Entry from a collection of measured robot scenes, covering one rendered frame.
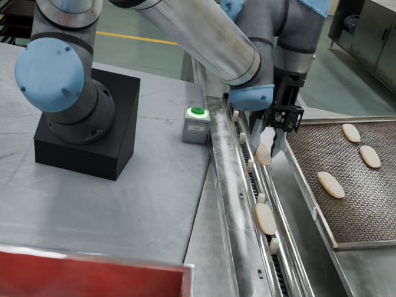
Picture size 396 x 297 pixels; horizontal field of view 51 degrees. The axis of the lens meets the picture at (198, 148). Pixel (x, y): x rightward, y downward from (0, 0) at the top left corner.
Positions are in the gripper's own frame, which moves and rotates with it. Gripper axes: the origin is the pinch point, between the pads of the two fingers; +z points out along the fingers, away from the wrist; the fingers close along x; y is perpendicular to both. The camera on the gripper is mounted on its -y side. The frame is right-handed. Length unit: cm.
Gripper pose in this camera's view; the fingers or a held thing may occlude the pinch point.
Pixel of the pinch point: (263, 149)
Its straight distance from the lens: 94.8
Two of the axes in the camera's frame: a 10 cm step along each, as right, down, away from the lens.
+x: 9.9, 1.2, 1.3
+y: 0.5, 5.1, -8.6
